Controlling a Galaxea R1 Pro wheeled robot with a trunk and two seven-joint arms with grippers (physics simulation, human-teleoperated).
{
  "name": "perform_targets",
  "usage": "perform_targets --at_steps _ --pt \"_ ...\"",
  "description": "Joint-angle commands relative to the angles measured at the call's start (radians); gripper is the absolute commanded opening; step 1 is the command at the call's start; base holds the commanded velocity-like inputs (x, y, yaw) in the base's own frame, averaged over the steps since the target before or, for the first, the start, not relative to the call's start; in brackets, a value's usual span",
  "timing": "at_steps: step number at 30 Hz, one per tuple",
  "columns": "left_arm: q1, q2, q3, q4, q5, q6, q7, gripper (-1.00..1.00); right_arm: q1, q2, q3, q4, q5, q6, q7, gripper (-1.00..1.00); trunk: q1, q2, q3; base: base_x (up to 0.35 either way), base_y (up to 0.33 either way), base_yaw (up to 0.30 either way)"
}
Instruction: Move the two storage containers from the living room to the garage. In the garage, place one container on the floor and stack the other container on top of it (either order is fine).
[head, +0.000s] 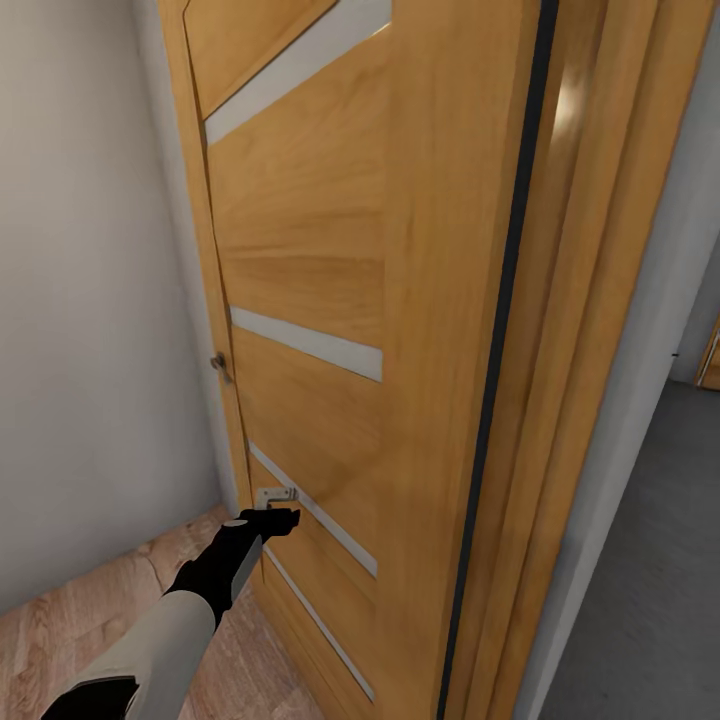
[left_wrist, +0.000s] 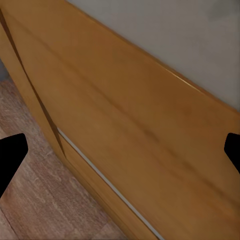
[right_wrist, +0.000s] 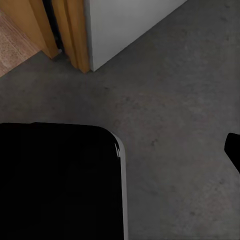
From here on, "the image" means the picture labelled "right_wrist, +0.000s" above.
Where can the door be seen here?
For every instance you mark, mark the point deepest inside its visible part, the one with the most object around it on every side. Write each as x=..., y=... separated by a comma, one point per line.
x=30, y=16

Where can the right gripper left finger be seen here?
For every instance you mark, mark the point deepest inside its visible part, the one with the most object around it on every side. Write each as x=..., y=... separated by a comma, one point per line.
x=12, y=149

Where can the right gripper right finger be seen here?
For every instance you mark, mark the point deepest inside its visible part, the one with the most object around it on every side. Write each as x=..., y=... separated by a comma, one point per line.
x=232, y=148

